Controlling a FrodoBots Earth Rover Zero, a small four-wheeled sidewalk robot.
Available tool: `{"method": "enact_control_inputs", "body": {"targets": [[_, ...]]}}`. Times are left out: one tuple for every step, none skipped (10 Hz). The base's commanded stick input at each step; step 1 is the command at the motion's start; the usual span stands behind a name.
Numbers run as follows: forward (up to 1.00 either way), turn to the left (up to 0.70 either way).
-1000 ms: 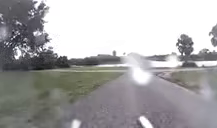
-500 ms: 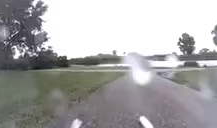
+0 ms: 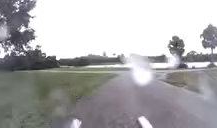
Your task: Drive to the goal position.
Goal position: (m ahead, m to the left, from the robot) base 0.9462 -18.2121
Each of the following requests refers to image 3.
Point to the dark hedge row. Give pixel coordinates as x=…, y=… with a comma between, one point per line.
x=86, y=60

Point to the grey asphalt path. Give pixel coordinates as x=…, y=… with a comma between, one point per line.
x=126, y=103

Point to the robot's own part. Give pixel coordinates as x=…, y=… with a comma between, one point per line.
x=144, y=122

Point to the small round tree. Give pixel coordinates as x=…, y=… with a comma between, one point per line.
x=176, y=46

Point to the green grass field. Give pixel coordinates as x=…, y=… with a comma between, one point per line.
x=36, y=96

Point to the grass verge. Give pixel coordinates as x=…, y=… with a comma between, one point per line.
x=189, y=80

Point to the pale water strip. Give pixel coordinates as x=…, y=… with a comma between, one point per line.
x=196, y=64

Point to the distant tree line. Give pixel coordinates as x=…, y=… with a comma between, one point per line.
x=199, y=57

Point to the large dark tree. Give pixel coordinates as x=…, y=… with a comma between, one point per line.
x=12, y=30

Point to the tall thin-trunk tree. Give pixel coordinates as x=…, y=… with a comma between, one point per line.
x=211, y=38

